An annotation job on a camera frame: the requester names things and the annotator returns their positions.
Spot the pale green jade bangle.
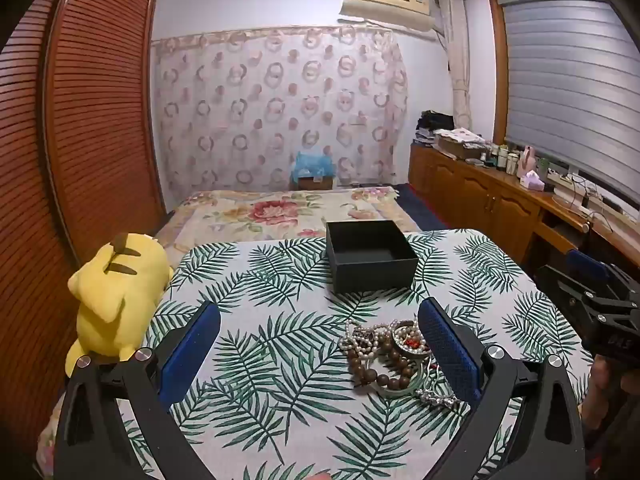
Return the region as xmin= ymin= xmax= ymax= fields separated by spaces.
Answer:
xmin=375 ymin=360 xmax=427 ymax=399

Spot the blue plastic bag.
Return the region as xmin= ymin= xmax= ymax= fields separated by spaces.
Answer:
xmin=292 ymin=151 xmax=336 ymax=181

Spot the pile of dark clothes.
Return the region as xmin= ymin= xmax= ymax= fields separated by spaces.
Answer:
xmin=415 ymin=109 xmax=456 ymax=146

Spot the white wrapped air conditioner pipe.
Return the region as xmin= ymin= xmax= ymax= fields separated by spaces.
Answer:
xmin=439 ymin=0 xmax=474 ymax=131

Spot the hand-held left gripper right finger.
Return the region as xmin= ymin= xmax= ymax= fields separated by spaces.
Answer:
xmin=417 ymin=297 xmax=586 ymax=480

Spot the beige wall air conditioner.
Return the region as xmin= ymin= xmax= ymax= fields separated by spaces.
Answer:
xmin=340 ymin=0 xmax=437 ymax=36

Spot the group of small bottles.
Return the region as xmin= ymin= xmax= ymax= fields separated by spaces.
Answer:
xmin=480 ymin=142 xmax=521 ymax=176

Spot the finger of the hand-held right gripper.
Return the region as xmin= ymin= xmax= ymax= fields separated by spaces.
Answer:
xmin=533 ymin=264 xmax=601 ymax=321
xmin=566 ymin=248 xmax=629 ymax=286

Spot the pink figurine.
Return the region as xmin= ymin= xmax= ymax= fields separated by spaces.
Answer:
xmin=517 ymin=145 xmax=536 ymax=179

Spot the white power strip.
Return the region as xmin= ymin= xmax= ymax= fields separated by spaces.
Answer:
xmin=545 ymin=170 xmax=626 ymax=216

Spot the yellow plush toy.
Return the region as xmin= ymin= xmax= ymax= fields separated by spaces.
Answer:
xmin=66 ymin=232 xmax=175 ymax=379

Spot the grey window blind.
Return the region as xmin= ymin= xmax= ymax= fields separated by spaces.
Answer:
xmin=500 ymin=0 xmax=640 ymax=213

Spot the dark blue rug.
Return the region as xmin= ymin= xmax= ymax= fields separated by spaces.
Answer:
xmin=394 ymin=183 xmax=451 ymax=234

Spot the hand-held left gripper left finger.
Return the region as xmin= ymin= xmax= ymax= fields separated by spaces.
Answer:
xmin=54 ymin=301 xmax=222 ymax=480

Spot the white pearl necklace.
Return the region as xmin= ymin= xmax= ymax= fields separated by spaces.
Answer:
xmin=338 ymin=318 xmax=402 ymax=362

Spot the wooden louvered wardrobe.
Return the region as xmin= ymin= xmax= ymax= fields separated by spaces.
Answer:
xmin=0 ymin=0 xmax=166 ymax=461

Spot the circle pattern curtain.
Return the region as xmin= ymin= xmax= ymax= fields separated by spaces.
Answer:
xmin=150 ymin=27 xmax=409 ymax=194

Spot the wooden sideboard cabinet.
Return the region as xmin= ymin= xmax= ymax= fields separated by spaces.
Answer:
xmin=407 ymin=142 xmax=640 ymax=281

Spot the floral bed blanket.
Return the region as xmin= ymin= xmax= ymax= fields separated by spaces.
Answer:
xmin=150 ymin=186 xmax=419 ymax=269

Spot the black square box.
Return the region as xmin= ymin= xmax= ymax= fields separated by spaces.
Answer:
xmin=326 ymin=219 xmax=419 ymax=294

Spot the green leaf print tablecloth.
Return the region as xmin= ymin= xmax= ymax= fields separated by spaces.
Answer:
xmin=117 ymin=229 xmax=594 ymax=480

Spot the silver chain bracelet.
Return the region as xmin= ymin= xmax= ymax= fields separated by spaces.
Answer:
xmin=413 ymin=389 xmax=464 ymax=411

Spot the brown wooden bead bracelet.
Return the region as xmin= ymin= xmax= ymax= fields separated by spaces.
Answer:
xmin=348 ymin=332 xmax=417 ymax=392

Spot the cardboard box with papers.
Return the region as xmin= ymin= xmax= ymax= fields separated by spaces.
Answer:
xmin=432 ymin=128 xmax=489 ymax=161

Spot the person's right hand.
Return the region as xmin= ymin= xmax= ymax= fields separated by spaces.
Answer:
xmin=579 ymin=359 xmax=616 ymax=431

